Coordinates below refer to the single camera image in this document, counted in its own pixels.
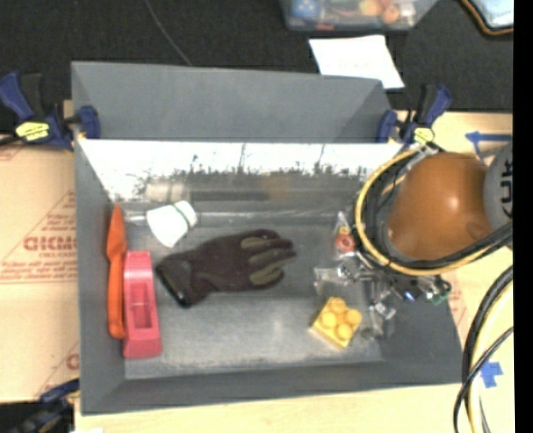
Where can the brown cardboard board, red print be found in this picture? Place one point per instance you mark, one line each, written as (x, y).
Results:
(31, 287)

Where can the orange toy knife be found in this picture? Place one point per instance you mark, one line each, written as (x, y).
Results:
(116, 269)

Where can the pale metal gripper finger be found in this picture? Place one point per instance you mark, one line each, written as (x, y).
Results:
(368, 307)
(383, 313)

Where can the dark glove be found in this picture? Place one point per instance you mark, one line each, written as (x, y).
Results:
(230, 260)

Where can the white cup with green stripe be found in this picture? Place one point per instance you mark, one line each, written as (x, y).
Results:
(169, 223)

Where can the grey metal bin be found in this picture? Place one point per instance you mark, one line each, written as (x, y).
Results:
(248, 332)

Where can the pink plastic block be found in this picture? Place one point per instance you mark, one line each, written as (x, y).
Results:
(140, 332)

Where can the yellow toy brick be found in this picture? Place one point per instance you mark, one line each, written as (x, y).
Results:
(336, 323)

